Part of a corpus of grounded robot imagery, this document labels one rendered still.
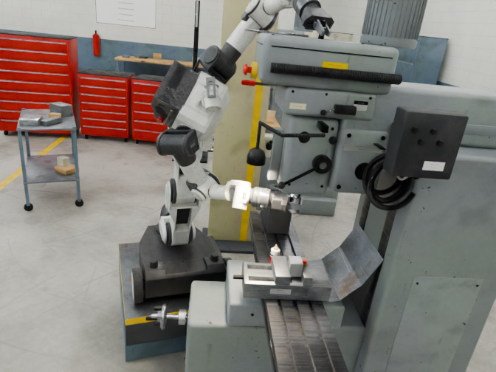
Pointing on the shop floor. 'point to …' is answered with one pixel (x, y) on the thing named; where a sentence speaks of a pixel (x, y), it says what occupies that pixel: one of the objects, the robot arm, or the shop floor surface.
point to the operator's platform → (170, 333)
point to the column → (430, 269)
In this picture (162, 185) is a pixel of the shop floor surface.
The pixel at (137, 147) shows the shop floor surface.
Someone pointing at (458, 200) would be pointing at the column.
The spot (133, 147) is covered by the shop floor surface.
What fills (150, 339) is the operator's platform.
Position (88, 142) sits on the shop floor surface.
